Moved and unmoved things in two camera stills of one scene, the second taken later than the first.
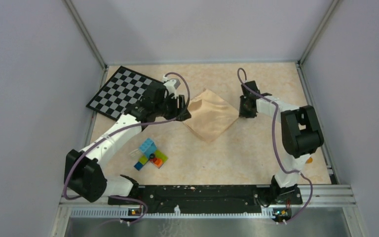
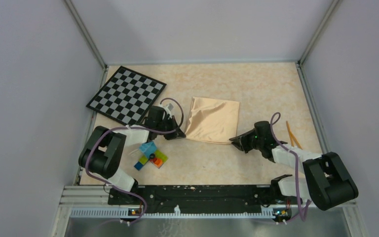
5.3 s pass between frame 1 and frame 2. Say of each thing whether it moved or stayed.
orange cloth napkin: moved
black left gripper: moved
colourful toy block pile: stayed
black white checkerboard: stayed
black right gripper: moved
